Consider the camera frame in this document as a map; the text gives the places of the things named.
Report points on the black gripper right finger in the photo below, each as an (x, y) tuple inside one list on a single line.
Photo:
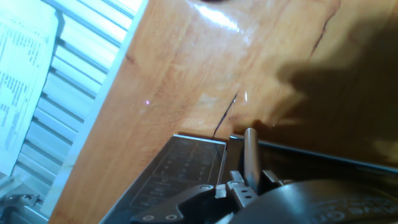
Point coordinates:
[(270, 179)]

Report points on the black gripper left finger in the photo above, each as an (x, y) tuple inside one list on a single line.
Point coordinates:
[(186, 205)]

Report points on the dark bowl yellow inside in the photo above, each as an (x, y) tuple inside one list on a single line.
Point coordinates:
[(214, 1)]

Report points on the wooden board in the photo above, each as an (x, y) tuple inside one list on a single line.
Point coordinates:
[(186, 62)]

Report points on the printed paper sheet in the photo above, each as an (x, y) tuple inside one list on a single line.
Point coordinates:
[(21, 77)]

